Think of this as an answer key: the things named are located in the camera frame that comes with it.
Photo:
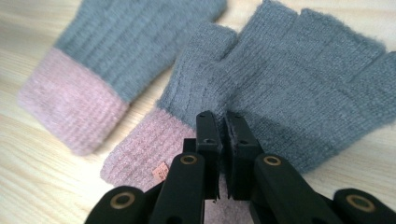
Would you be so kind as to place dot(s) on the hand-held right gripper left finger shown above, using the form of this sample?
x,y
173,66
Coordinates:
x,y
209,146

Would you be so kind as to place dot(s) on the grey fingerless glove pink cuff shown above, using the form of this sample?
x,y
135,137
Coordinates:
x,y
124,49
295,81

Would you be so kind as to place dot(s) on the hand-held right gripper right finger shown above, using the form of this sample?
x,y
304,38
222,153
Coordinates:
x,y
241,149

